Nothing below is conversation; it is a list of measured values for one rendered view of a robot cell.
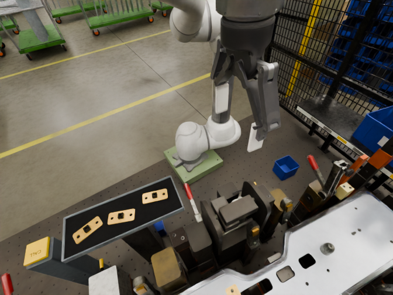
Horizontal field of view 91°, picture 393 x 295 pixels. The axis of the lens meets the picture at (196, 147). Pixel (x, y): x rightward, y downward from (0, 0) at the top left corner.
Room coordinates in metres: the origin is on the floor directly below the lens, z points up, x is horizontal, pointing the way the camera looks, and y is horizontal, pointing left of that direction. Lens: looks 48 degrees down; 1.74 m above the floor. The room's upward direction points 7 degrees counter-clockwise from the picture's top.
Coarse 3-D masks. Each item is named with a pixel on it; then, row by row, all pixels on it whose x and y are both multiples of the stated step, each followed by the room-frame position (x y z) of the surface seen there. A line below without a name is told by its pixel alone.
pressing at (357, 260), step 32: (320, 224) 0.23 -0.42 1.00; (352, 224) 0.21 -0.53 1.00; (384, 224) 0.20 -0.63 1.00; (288, 256) 0.14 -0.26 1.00; (320, 256) 0.13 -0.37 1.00; (352, 256) 0.12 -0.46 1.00; (384, 256) 0.11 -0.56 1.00; (192, 288) 0.08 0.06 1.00; (224, 288) 0.07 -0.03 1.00; (288, 288) 0.06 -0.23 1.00; (320, 288) 0.05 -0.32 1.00; (352, 288) 0.04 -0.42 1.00
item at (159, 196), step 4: (152, 192) 0.35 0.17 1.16; (156, 192) 0.34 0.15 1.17; (160, 192) 0.34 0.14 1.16; (164, 192) 0.34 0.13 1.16; (144, 196) 0.33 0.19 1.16; (148, 196) 0.33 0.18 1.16; (152, 196) 0.32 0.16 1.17; (156, 196) 0.32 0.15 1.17; (160, 196) 0.33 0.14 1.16; (164, 196) 0.32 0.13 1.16; (144, 200) 0.32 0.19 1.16; (148, 200) 0.32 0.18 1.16; (152, 200) 0.31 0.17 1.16; (156, 200) 0.31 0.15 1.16
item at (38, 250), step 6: (42, 240) 0.23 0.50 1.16; (48, 240) 0.23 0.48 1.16; (30, 246) 0.21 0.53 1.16; (36, 246) 0.21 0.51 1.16; (42, 246) 0.21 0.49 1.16; (48, 246) 0.21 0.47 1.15; (30, 252) 0.19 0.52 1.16; (36, 252) 0.19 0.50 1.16; (42, 252) 0.19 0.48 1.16; (48, 252) 0.19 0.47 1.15; (30, 258) 0.18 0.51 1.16; (36, 258) 0.18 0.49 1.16; (42, 258) 0.18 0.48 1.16; (24, 264) 0.17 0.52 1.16; (30, 264) 0.17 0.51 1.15
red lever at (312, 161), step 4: (308, 156) 0.43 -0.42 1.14; (312, 156) 0.43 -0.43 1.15; (308, 160) 0.42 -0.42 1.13; (312, 160) 0.41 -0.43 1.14; (312, 164) 0.40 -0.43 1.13; (316, 164) 0.40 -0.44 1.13; (312, 168) 0.39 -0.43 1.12; (316, 168) 0.39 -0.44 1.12; (316, 172) 0.38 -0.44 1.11; (316, 176) 0.37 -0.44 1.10; (320, 176) 0.36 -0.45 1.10; (320, 180) 0.35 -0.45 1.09; (324, 180) 0.35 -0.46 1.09; (320, 184) 0.34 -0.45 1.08; (324, 184) 0.34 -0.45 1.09
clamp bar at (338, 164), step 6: (336, 162) 0.35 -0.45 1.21; (342, 162) 0.34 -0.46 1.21; (336, 168) 0.33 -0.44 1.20; (342, 168) 0.32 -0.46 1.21; (330, 174) 0.33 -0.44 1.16; (336, 174) 0.32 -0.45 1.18; (342, 174) 0.33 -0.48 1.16; (348, 174) 0.30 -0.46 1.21; (330, 180) 0.32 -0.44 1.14; (336, 180) 0.33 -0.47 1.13; (324, 186) 0.33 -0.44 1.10; (330, 186) 0.31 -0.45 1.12; (336, 186) 0.32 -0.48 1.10; (330, 192) 0.32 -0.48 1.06
